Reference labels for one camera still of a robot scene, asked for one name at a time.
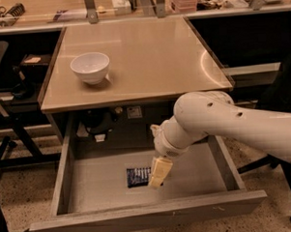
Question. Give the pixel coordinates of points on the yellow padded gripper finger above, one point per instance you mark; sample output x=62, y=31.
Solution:
x=161, y=166

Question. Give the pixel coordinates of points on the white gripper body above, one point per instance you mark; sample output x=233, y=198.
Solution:
x=165, y=146

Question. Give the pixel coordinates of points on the blue rxbar blueberry wrapper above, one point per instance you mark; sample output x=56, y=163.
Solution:
x=138, y=176

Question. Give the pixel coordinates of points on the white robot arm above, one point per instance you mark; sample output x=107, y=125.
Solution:
x=197, y=115

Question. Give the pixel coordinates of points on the black device under counter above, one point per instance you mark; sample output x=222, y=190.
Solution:
x=98, y=121

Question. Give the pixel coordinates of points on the open grey wooden drawer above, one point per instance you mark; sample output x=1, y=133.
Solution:
x=92, y=193

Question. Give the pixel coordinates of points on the white electrical outlet plate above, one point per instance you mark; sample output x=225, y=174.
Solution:
x=134, y=112

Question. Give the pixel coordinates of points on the white ceramic bowl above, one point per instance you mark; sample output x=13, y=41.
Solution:
x=91, y=67

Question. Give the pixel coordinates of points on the pink stacked containers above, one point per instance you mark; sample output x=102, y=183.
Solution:
x=183, y=6

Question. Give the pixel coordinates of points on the white tissue box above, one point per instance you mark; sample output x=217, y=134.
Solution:
x=121, y=7

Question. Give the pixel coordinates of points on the black box under bench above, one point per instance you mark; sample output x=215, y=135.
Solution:
x=34, y=66

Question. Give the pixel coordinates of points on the black coiled tool on bench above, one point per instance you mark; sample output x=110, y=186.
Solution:
x=12, y=15

